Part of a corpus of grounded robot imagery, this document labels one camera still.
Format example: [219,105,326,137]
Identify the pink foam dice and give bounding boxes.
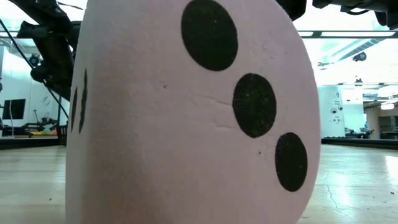
[65,0,322,224]

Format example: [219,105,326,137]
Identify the white round pillar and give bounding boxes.
[318,85,346,139]

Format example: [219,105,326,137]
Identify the black plastic basket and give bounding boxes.
[55,124,68,147]

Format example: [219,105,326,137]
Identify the black wall monitor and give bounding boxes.
[2,98,27,120]

